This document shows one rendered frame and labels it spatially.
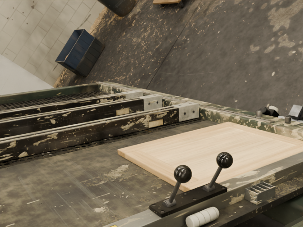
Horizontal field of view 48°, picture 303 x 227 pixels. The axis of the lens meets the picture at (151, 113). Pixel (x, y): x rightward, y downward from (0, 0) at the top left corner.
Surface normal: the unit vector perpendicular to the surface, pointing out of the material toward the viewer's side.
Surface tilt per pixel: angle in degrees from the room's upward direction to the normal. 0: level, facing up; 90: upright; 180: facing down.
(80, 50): 90
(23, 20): 90
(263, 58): 0
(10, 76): 90
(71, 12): 90
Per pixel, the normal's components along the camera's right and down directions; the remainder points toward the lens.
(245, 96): -0.68, -0.48
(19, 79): 0.52, 0.23
